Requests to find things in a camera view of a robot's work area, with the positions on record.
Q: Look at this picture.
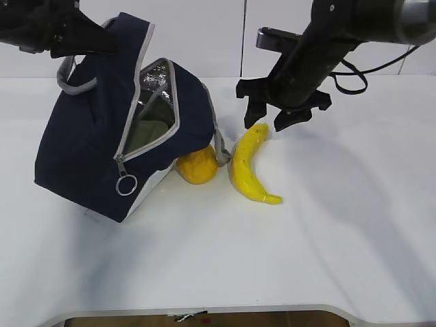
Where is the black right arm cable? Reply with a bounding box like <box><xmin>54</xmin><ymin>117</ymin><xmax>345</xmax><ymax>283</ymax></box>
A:
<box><xmin>332</xmin><ymin>44</ymin><xmax>430</xmax><ymax>96</ymax></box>

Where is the yellow banana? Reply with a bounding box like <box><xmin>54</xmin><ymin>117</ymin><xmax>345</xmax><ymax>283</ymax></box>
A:
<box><xmin>230</xmin><ymin>123</ymin><xmax>283</xmax><ymax>205</ymax></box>

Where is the glass container green lid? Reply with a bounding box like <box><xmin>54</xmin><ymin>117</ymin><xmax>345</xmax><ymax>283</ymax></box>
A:
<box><xmin>123</xmin><ymin>120</ymin><xmax>169</xmax><ymax>155</ymax></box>

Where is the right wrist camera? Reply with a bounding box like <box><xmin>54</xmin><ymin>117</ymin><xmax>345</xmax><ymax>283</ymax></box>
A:
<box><xmin>256</xmin><ymin>27</ymin><xmax>300</xmax><ymax>53</ymax></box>

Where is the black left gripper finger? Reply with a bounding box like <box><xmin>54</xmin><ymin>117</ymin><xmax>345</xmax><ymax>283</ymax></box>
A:
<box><xmin>67</xmin><ymin>10</ymin><xmax>118</xmax><ymax>54</ymax></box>
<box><xmin>50</xmin><ymin>50</ymin><xmax>85</xmax><ymax>59</ymax></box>

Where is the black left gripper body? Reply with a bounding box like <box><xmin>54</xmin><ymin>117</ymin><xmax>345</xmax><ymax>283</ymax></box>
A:
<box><xmin>13</xmin><ymin>1</ymin><xmax>80</xmax><ymax>58</ymax></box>

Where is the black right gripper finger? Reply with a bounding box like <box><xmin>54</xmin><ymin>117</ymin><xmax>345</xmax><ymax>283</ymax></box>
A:
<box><xmin>274</xmin><ymin>109</ymin><xmax>312</xmax><ymax>132</ymax></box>
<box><xmin>244</xmin><ymin>97</ymin><xmax>267</xmax><ymax>129</ymax></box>

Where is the navy insulated lunch bag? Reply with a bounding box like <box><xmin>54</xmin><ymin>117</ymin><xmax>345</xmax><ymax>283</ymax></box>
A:
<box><xmin>34</xmin><ymin>13</ymin><xmax>231</xmax><ymax>222</ymax></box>

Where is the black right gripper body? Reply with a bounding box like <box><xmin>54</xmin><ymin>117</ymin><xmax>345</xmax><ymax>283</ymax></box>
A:
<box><xmin>236</xmin><ymin>13</ymin><xmax>361</xmax><ymax>111</ymax></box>

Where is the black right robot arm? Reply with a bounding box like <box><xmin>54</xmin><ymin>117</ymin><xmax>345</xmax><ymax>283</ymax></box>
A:
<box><xmin>236</xmin><ymin>1</ymin><xmax>435</xmax><ymax>131</ymax></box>

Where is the yellow pear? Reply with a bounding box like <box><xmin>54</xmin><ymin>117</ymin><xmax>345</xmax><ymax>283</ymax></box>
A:
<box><xmin>176</xmin><ymin>145</ymin><xmax>218</xmax><ymax>185</ymax></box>

